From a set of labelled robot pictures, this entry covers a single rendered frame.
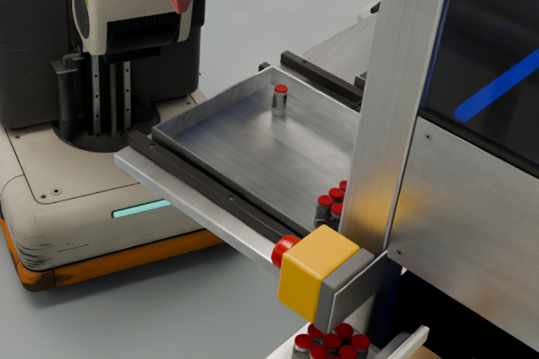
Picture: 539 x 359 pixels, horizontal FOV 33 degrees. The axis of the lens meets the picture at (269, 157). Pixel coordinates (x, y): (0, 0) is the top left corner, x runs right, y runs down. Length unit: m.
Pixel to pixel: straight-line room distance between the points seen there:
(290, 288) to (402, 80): 0.26
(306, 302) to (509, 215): 0.24
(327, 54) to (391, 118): 0.69
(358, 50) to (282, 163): 0.37
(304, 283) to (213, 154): 0.41
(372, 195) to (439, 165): 0.10
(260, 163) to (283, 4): 2.31
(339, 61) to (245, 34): 1.81
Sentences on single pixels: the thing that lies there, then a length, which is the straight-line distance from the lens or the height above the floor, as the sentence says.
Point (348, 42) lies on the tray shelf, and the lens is 1.62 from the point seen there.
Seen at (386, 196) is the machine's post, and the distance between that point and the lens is 0.94.
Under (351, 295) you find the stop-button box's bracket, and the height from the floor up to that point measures 1.00.
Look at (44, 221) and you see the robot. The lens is 2.12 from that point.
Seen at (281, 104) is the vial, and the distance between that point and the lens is 1.38.
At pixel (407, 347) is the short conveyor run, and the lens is 0.97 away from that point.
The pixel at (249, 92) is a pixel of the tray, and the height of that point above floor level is 0.89.
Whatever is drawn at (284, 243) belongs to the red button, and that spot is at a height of 1.01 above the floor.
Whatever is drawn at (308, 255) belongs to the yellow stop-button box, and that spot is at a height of 1.03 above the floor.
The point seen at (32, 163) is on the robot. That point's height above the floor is 0.28.
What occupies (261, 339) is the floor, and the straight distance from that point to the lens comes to 2.22.
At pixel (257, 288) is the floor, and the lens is 2.33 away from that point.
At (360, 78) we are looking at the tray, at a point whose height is 0.91.
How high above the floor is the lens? 1.69
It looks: 38 degrees down
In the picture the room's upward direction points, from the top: 6 degrees clockwise
